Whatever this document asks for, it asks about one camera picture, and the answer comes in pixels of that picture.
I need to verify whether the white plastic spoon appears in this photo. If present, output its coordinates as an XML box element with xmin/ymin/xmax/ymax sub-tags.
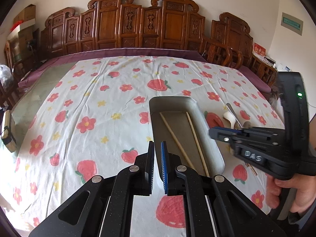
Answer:
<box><xmin>223</xmin><ymin>111</ymin><xmax>239</xmax><ymax>129</ymax></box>

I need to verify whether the wooden chopstick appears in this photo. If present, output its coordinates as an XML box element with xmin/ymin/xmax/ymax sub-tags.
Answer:
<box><xmin>159</xmin><ymin>112</ymin><xmax>197</xmax><ymax>172</ymax></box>
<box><xmin>186</xmin><ymin>112</ymin><xmax>210</xmax><ymax>178</ymax></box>

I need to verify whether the carved wooden sofa backrest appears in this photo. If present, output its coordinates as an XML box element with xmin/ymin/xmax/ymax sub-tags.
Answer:
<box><xmin>39</xmin><ymin>0</ymin><xmax>255</xmax><ymax>62</ymax></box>

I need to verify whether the wooden handled utensil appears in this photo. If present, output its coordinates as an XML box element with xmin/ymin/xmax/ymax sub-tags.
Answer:
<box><xmin>245</xmin><ymin>163</ymin><xmax>258</xmax><ymax>176</ymax></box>

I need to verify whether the red and white box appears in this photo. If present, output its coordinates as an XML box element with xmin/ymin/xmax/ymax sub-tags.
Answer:
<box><xmin>7</xmin><ymin>20</ymin><xmax>36</xmax><ymax>40</ymax></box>

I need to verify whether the red gift box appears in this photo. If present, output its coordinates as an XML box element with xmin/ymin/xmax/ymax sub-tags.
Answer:
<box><xmin>252</xmin><ymin>42</ymin><xmax>267</xmax><ymax>56</ymax></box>

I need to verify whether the white plastic bag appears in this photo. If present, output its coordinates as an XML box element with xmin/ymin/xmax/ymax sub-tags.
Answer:
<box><xmin>0</xmin><ymin>65</ymin><xmax>14</xmax><ymax>87</ymax></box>

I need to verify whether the person's right hand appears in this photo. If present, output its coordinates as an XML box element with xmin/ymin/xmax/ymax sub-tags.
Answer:
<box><xmin>266</xmin><ymin>171</ymin><xmax>316</xmax><ymax>214</ymax></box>

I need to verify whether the metal utensil tray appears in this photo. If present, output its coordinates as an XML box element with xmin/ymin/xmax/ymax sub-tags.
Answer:
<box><xmin>149</xmin><ymin>96</ymin><xmax>226</xmax><ymax>178</ymax></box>

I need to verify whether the brown cardboard box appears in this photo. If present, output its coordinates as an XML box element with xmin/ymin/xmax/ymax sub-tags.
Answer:
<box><xmin>13</xmin><ymin>4</ymin><xmax>36</xmax><ymax>25</ymax></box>

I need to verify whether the wooden block with strap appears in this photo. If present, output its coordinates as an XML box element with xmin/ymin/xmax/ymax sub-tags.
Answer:
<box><xmin>1</xmin><ymin>110</ymin><xmax>17</xmax><ymax>153</ymax></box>

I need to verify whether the metal spoon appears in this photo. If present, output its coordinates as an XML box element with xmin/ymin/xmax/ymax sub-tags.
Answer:
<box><xmin>226</xmin><ymin>103</ymin><xmax>252</xmax><ymax>129</ymax></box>

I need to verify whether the grey green mat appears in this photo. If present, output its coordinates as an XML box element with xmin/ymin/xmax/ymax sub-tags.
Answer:
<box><xmin>11</xmin><ymin>62</ymin><xmax>77</xmax><ymax>129</ymax></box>

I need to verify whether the purple mat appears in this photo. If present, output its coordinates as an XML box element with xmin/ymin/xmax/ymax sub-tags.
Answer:
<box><xmin>18</xmin><ymin>47</ymin><xmax>272</xmax><ymax>93</ymax></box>

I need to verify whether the strawberry flower print bedsheet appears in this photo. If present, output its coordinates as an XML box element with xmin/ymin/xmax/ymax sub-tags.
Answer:
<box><xmin>0</xmin><ymin>56</ymin><xmax>287</xmax><ymax>237</ymax></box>

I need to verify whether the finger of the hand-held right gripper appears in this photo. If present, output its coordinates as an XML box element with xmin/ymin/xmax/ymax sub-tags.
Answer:
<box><xmin>232</xmin><ymin>128</ymin><xmax>287</xmax><ymax>137</ymax></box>
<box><xmin>209</xmin><ymin>127</ymin><xmax>280</xmax><ymax>151</ymax></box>

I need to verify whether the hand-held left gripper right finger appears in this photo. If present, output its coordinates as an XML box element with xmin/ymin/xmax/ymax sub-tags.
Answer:
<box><xmin>160</xmin><ymin>141</ymin><xmax>288</xmax><ymax>237</ymax></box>

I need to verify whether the green wall sign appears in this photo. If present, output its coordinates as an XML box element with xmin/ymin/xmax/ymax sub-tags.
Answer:
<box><xmin>281</xmin><ymin>12</ymin><xmax>304</xmax><ymax>36</ymax></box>

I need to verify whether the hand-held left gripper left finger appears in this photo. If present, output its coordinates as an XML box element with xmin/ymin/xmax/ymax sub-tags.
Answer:
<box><xmin>28</xmin><ymin>141</ymin><xmax>155</xmax><ymax>237</ymax></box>

